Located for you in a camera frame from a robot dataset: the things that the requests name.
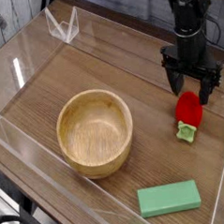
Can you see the wooden bowl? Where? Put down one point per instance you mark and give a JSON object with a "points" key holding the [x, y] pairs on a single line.
{"points": [[94, 130]]}

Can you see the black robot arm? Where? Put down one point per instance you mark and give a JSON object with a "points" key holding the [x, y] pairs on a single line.
{"points": [[189, 56]]}

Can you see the clear acrylic corner bracket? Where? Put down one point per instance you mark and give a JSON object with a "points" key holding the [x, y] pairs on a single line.
{"points": [[65, 31]]}

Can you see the green rectangular block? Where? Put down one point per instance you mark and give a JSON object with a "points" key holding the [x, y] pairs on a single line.
{"points": [[170, 198]]}

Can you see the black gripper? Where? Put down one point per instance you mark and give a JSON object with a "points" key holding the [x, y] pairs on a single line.
{"points": [[176, 70]]}

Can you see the red plush strawberry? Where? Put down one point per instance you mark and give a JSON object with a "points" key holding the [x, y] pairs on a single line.
{"points": [[188, 116]]}

